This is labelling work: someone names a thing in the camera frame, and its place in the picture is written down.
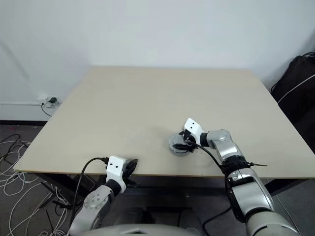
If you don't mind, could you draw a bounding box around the grey round motor lid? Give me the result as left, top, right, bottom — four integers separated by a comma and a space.
169, 134, 189, 148

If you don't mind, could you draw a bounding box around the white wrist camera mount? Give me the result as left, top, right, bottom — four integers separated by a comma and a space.
106, 155, 127, 194
182, 118, 206, 146

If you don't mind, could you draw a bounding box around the black fabric bag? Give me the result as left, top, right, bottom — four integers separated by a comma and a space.
270, 54, 315, 130

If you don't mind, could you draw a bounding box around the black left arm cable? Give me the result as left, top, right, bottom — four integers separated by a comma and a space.
70, 157, 110, 211

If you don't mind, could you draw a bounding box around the black zip tie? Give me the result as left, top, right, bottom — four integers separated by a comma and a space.
245, 160, 268, 168

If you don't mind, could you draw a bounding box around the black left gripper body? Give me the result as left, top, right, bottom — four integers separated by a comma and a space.
122, 169, 142, 188

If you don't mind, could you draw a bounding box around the black adapter cable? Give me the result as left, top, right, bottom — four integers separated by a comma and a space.
40, 101, 54, 117

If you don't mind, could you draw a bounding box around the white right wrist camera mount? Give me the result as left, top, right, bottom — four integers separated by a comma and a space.
182, 118, 206, 146

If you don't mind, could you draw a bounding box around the black metal table frame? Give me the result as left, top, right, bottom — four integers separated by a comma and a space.
36, 173, 310, 199

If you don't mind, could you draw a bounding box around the white wall power socket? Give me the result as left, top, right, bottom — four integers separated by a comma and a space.
36, 93, 62, 109

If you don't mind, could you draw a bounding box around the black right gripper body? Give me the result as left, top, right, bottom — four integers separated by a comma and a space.
182, 130, 198, 149

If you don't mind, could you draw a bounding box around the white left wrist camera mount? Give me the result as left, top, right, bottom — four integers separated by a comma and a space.
106, 155, 127, 194

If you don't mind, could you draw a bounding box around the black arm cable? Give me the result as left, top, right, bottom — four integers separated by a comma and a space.
70, 157, 110, 211
186, 141, 233, 231

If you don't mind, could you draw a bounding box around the round motor housing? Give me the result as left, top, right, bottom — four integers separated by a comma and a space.
168, 134, 195, 156

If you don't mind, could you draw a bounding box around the white cable on bag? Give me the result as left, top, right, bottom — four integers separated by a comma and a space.
277, 74, 315, 99

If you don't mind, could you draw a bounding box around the silver robot torso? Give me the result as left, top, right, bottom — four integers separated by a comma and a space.
80, 222, 190, 236

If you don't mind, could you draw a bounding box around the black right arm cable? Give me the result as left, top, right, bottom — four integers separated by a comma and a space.
186, 141, 233, 231

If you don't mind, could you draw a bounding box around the white floor cable tangle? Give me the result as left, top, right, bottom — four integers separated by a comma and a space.
0, 134, 82, 236

